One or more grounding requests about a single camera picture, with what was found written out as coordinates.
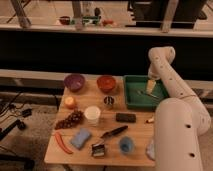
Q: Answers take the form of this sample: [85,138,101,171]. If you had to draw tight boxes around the silver metal fork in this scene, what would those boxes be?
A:
[137,90,159,99]

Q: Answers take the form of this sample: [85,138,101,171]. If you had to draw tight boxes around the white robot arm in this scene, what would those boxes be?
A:
[148,46,211,171]

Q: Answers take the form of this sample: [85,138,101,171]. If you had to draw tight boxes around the green plastic tray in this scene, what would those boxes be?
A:
[123,75,169,110]

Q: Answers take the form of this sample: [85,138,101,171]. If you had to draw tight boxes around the small orange tipped object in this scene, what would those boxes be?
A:
[145,116,154,123]

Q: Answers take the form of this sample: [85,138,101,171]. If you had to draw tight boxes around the black rectangular block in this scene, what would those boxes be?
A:
[116,113,136,123]

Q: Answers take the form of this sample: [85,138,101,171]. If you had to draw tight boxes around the orange bowl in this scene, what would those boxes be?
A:
[97,75,116,93]

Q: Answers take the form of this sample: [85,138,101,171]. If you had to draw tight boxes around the blue small cup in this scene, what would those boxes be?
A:
[119,136,134,154]

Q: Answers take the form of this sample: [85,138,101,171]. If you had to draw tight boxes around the white cloth piece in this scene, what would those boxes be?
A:
[146,140,155,160]

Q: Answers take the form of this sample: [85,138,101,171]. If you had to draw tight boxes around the white plastic cup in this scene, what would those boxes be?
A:
[84,106,101,126]

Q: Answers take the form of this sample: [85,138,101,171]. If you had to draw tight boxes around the purple bowl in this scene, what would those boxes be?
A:
[64,74,85,92]

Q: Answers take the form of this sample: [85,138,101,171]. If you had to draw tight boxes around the bunch of dark grapes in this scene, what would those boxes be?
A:
[55,110,83,130]

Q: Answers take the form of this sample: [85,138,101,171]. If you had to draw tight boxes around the orange fruit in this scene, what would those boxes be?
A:
[64,96,76,109]

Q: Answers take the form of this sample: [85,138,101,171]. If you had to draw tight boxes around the small dark box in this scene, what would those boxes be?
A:
[92,144,105,157]

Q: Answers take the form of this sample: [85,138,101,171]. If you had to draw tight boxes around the blue sponge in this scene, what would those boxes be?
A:
[70,128,91,150]

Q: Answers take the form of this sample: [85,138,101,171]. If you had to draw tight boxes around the black handled knife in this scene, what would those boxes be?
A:
[100,125,128,139]

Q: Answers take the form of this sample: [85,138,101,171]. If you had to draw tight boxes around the black cables on floor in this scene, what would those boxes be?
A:
[0,91,34,141]

